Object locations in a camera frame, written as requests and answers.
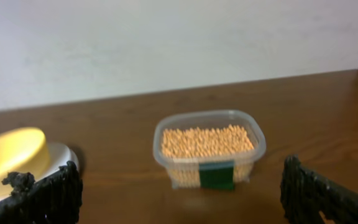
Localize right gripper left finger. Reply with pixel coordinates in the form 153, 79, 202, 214
0, 161, 83, 224

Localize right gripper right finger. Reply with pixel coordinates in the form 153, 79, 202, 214
280, 155, 358, 224

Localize white digital kitchen scale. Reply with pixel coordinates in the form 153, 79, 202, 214
0, 142, 80, 201

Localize yellow plastic bowl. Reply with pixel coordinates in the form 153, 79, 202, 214
0, 128, 50, 180

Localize clear plastic container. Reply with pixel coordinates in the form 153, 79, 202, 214
153, 110, 267, 190

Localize soybeans in container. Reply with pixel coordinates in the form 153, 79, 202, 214
161, 124, 254, 159

